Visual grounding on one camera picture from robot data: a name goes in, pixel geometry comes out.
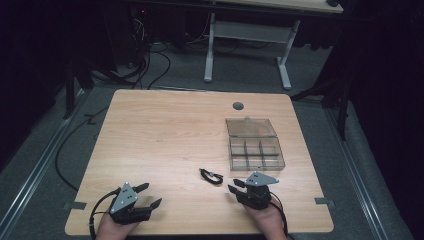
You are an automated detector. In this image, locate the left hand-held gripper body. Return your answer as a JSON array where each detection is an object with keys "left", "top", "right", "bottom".
[{"left": 109, "top": 181, "right": 152, "bottom": 225}]

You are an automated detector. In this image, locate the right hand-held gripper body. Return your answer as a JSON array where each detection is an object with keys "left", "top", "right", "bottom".
[{"left": 237, "top": 171, "right": 280, "bottom": 211}]

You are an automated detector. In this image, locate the clear plastic compartment box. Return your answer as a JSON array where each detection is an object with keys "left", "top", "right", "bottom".
[{"left": 225, "top": 116, "right": 286, "bottom": 172}]

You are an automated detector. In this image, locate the person's left hand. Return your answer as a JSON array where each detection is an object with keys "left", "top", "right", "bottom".
[{"left": 95, "top": 213, "right": 140, "bottom": 240}]

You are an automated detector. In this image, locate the black metal stand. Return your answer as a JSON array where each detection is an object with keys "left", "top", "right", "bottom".
[
  {"left": 290, "top": 74, "right": 355, "bottom": 141},
  {"left": 62, "top": 57, "right": 136, "bottom": 120}
]

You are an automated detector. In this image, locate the dark computer tower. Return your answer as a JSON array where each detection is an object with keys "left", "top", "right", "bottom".
[{"left": 128, "top": 5, "right": 153, "bottom": 69}]

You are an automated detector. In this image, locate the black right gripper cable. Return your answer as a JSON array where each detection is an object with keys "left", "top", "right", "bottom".
[{"left": 268, "top": 191, "right": 290, "bottom": 239}]

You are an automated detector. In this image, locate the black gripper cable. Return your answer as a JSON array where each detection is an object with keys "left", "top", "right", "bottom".
[
  {"left": 268, "top": 191, "right": 290, "bottom": 239},
  {"left": 88, "top": 187, "right": 122, "bottom": 240}
]

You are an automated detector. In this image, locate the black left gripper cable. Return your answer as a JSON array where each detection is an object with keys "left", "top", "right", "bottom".
[{"left": 88, "top": 187, "right": 122, "bottom": 240}]

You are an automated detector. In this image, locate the long black floor cable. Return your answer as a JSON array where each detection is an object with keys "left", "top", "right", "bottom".
[{"left": 54, "top": 105, "right": 111, "bottom": 193}]

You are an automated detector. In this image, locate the metal floor rail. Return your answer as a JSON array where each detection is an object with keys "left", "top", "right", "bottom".
[
  {"left": 0, "top": 89, "right": 90, "bottom": 235},
  {"left": 323, "top": 107, "right": 390, "bottom": 240}
]

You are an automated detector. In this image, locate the black floor cable bundle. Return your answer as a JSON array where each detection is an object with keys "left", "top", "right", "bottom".
[{"left": 131, "top": 41, "right": 172, "bottom": 91}]

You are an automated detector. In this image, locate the white metal frame desk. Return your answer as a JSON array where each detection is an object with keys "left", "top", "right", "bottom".
[{"left": 203, "top": 0, "right": 345, "bottom": 91}]

